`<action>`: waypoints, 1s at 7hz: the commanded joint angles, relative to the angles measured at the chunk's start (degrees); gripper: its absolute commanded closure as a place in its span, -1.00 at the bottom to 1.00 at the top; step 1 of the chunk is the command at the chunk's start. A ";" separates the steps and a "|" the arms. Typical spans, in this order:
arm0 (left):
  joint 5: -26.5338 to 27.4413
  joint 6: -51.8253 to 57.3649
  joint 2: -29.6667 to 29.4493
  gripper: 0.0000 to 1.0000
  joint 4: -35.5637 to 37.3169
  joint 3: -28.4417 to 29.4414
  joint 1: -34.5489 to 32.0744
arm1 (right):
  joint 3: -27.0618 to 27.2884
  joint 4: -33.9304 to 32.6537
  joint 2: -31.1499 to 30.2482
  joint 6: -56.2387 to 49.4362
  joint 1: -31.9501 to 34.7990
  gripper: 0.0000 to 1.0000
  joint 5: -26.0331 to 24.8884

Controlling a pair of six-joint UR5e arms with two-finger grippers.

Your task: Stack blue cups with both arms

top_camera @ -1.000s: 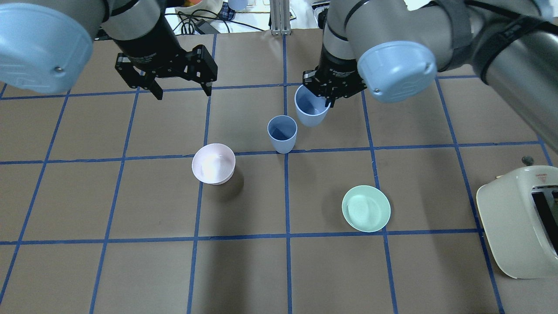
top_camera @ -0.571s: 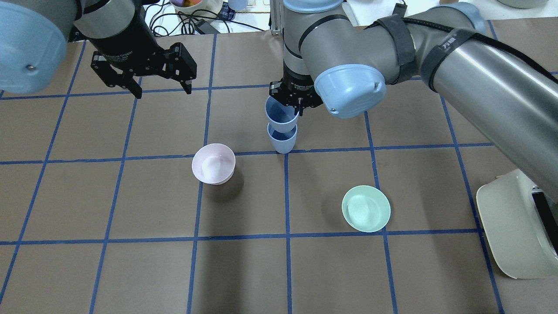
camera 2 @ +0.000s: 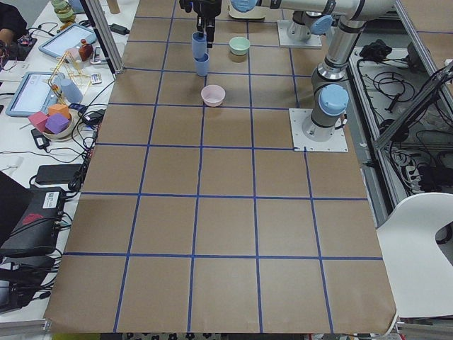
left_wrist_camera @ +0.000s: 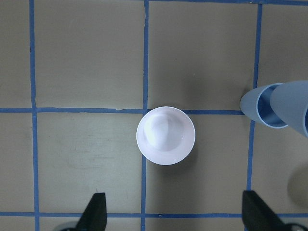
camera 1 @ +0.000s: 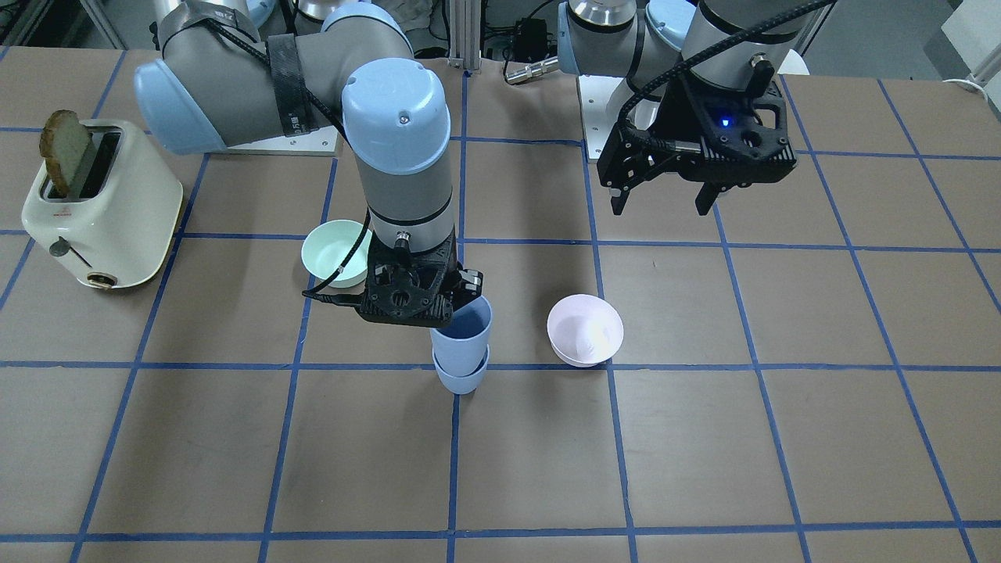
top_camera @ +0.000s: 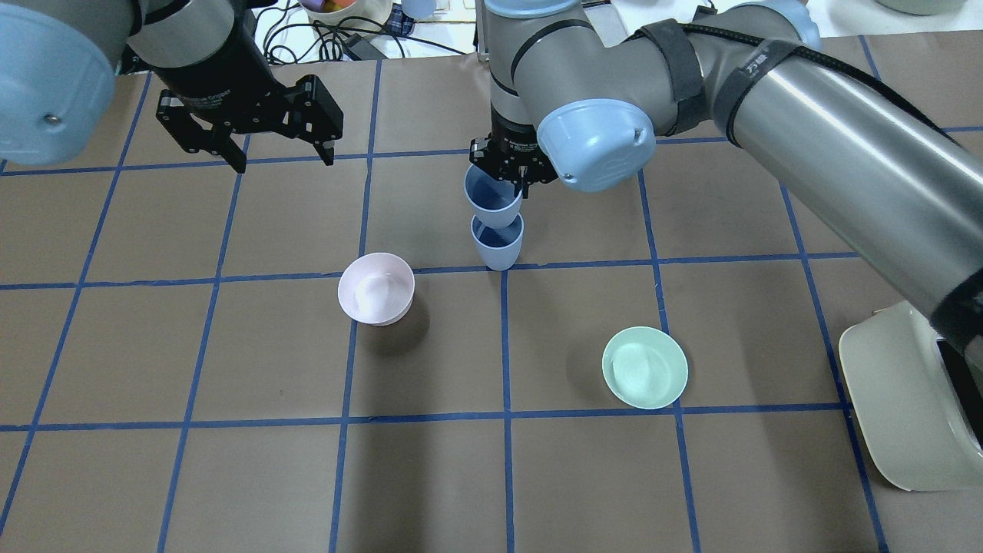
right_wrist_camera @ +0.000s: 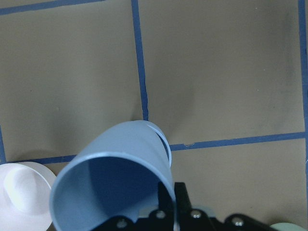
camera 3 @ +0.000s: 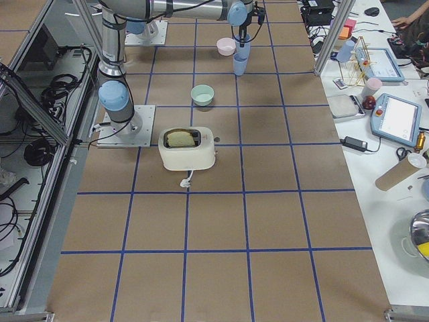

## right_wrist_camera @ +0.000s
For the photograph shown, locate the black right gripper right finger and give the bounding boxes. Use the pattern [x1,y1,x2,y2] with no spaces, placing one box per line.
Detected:
[174,182,192,214]

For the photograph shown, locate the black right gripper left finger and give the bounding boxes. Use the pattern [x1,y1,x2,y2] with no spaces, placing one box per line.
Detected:
[157,182,175,217]

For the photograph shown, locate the blue cup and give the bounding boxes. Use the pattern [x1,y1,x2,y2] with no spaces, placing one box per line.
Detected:
[50,120,176,231]
[145,121,172,167]

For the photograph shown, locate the green bowl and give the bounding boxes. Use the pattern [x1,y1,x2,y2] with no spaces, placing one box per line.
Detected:
[270,222,307,231]

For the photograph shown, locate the pink bowl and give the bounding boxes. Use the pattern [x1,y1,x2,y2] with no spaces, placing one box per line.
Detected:
[0,162,56,231]

